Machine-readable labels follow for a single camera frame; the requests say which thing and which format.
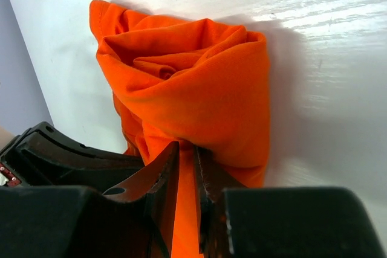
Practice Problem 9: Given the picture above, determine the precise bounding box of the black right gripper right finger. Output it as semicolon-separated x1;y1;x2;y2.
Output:
194;147;386;257

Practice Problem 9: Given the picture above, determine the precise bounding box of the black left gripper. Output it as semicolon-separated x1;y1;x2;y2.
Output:
1;121;144;187

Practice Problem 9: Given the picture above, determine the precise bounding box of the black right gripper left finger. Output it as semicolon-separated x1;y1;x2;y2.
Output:
1;142;179;257

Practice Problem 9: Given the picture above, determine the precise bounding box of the orange t shirt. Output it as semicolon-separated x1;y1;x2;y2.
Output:
89;0;270;257

